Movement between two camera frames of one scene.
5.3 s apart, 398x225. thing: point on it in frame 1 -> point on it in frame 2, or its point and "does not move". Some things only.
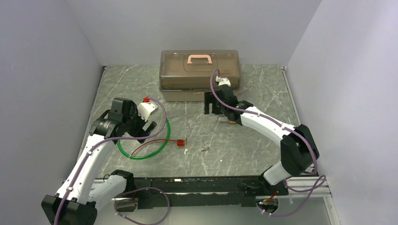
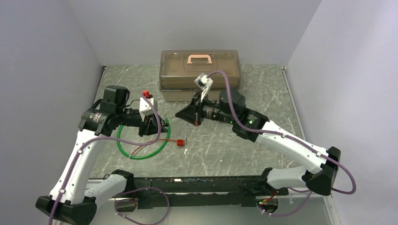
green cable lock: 152,153 does not move
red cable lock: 180,142 does not move
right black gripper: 210,98 -> 193,113
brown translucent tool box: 185,75 does not move
